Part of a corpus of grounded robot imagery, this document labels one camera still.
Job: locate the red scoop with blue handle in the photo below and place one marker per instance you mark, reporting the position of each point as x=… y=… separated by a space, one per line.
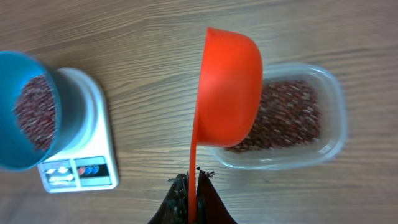
x=228 y=96

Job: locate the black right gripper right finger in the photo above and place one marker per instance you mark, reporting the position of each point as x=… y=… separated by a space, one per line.
x=210 y=208

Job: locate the blue metal bowl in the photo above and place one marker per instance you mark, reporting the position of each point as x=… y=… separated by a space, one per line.
x=17 y=152

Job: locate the clear plastic container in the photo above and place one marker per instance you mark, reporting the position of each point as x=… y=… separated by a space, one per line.
x=333 y=124

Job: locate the white digital kitchen scale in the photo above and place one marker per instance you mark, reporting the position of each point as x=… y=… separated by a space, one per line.
x=88 y=162

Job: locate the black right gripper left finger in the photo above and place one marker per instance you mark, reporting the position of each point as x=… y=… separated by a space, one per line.
x=174 y=208

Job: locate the red beans in bowl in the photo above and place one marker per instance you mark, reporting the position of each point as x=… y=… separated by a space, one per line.
x=35 y=112

